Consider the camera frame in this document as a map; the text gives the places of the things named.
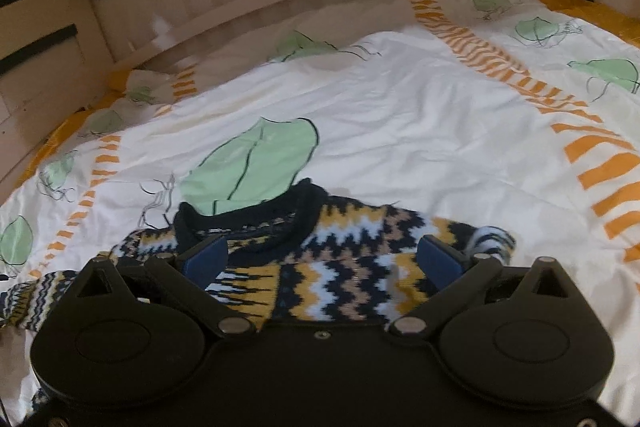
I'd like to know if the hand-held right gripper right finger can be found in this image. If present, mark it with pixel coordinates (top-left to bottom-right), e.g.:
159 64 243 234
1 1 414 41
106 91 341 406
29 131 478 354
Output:
388 234 585 339

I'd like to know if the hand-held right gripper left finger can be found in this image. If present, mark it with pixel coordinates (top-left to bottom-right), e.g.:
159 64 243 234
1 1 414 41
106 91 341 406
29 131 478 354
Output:
61 234 254 339

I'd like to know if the zigzag patterned knit sweater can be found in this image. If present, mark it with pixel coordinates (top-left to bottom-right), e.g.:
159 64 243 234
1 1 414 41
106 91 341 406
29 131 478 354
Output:
0 179 519 334

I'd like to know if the white printed duvet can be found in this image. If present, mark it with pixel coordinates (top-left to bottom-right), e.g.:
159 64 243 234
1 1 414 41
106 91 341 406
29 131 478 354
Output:
0 0 640 427

